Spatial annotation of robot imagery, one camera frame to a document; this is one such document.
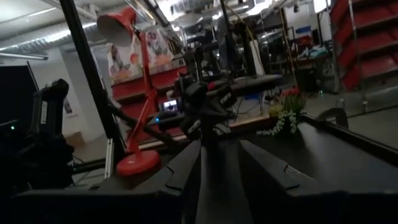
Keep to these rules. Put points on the black metal clamp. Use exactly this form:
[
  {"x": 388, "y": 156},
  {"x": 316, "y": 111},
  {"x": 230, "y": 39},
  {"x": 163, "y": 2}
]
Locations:
[{"x": 331, "y": 110}]

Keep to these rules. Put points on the red clip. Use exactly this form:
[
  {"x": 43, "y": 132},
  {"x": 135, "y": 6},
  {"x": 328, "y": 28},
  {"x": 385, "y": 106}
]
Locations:
[{"x": 213, "y": 86}]

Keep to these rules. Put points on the red desk lamp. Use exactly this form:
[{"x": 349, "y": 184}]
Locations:
[{"x": 140, "y": 163}]

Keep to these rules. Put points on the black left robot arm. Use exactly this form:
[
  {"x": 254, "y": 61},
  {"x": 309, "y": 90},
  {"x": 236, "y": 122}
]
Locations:
[{"x": 199, "y": 93}]

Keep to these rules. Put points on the black desk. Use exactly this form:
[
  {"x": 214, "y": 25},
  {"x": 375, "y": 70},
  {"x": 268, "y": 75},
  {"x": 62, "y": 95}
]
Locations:
[{"x": 258, "y": 82}]

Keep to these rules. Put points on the red bin shelf rack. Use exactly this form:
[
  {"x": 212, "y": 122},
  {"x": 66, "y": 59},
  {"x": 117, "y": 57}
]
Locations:
[{"x": 367, "y": 46}]

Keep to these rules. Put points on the potted succulent plant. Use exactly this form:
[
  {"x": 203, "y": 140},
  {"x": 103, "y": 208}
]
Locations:
[{"x": 292, "y": 104}]

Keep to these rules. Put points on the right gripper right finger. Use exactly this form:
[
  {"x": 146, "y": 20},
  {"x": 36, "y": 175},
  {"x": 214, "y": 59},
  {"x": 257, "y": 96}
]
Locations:
[{"x": 267, "y": 180}]

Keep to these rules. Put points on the red cabinet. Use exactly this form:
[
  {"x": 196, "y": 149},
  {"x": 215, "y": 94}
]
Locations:
[{"x": 164, "y": 79}]

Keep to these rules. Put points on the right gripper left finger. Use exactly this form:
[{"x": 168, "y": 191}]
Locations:
[{"x": 186, "y": 168}]

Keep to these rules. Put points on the floral painting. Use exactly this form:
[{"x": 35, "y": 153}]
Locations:
[
  {"x": 124, "y": 62},
  {"x": 160, "y": 49}
]

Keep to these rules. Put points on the silver air duct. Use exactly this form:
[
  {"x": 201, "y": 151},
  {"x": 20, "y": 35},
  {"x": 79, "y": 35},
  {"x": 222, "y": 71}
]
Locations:
[{"x": 46, "y": 37}]

